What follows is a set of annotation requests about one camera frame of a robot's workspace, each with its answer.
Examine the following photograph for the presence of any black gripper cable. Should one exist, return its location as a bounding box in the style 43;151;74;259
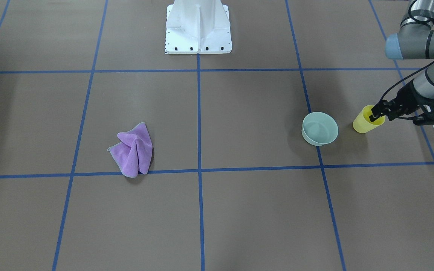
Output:
378;0;434;108

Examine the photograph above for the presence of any light green bowl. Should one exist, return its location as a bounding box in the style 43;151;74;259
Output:
301;112;339;146

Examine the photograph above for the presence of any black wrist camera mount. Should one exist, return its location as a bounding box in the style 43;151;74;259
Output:
412;95;434;126

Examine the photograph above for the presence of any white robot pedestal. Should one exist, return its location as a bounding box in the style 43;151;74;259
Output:
164;0;233;55

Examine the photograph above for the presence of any yellow plastic cup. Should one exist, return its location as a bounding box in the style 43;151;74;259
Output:
352;105;386;134

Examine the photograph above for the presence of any purple microfiber cloth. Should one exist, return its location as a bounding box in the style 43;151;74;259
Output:
107;122;153;178

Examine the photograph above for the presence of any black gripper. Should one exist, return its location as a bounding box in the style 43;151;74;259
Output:
368;85;432;123

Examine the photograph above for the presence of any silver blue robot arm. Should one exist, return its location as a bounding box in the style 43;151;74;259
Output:
367;0;434;126

